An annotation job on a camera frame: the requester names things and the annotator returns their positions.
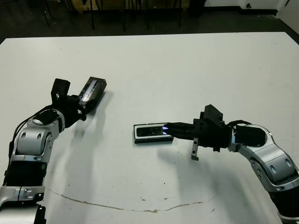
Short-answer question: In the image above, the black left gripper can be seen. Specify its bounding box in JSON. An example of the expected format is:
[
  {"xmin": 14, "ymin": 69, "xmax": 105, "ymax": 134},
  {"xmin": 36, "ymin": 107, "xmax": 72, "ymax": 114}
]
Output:
[{"xmin": 51, "ymin": 94, "xmax": 99, "ymax": 128}]

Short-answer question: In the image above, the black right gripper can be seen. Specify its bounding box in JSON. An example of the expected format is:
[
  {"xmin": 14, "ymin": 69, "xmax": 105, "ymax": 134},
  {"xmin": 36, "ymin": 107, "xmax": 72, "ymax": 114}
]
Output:
[{"xmin": 166, "ymin": 112, "xmax": 233, "ymax": 161}]

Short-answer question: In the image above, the black box lid silver stripe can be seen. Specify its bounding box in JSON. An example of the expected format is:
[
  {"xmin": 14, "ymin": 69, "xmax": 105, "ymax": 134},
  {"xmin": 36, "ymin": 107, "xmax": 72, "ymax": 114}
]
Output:
[{"xmin": 78, "ymin": 76, "xmax": 108, "ymax": 110}]

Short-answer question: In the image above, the black slim camera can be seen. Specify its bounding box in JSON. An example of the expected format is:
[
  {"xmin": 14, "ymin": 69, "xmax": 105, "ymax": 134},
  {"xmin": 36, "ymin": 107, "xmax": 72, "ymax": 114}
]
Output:
[{"xmin": 136, "ymin": 126, "xmax": 169, "ymax": 138}]

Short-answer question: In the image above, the black box base white insert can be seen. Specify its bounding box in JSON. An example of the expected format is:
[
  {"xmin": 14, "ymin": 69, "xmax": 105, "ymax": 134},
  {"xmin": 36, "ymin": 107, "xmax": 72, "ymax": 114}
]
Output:
[{"xmin": 133, "ymin": 122, "xmax": 175, "ymax": 146}]

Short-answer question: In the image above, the black metal chair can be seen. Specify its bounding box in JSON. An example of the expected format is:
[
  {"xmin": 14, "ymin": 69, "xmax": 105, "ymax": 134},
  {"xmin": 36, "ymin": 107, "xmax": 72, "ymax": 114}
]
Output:
[
  {"xmin": 146, "ymin": 0, "xmax": 183, "ymax": 30},
  {"xmin": 90, "ymin": 0, "xmax": 127, "ymax": 32}
]

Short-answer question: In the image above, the black waste bin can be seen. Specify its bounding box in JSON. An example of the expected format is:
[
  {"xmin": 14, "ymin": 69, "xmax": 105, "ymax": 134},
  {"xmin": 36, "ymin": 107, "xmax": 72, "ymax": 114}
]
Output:
[{"xmin": 188, "ymin": 0, "xmax": 207, "ymax": 16}]

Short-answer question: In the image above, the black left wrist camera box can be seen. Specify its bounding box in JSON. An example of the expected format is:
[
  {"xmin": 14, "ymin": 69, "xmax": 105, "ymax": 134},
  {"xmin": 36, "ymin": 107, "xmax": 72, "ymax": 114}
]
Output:
[{"xmin": 50, "ymin": 78, "xmax": 71, "ymax": 103}]

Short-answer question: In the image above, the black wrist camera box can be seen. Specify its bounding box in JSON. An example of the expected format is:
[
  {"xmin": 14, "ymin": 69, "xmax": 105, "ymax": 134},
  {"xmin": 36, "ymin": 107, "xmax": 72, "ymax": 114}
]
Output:
[
  {"xmin": 50, "ymin": 78, "xmax": 71, "ymax": 103},
  {"xmin": 204, "ymin": 104, "xmax": 224, "ymax": 126}
]

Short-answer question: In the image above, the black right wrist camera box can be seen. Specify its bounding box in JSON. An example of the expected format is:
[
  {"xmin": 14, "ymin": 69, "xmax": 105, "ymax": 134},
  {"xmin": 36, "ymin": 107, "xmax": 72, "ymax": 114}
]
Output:
[{"xmin": 204, "ymin": 104, "xmax": 224, "ymax": 126}]

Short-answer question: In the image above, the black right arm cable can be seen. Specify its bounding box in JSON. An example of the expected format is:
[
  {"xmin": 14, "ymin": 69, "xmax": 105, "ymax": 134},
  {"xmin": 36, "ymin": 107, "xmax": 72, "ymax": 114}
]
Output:
[{"xmin": 228, "ymin": 119, "xmax": 253, "ymax": 129}]

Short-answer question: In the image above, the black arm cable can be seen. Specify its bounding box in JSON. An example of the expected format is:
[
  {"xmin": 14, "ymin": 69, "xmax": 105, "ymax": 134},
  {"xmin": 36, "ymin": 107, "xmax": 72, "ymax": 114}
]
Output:
[
  {"xmin": 228, "ymin": 119, "xmax": 253, "ymax": 129},
  {"xmin": 8, "ymin": 105, "xmax": 56, "ymax": 154}
]

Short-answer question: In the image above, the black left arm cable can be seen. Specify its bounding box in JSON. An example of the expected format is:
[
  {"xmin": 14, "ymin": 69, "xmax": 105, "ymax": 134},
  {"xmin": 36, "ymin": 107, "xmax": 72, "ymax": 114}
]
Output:
[{"xmin": 8, "ymin": 105, "xmax": 56, "ymax": 154}]

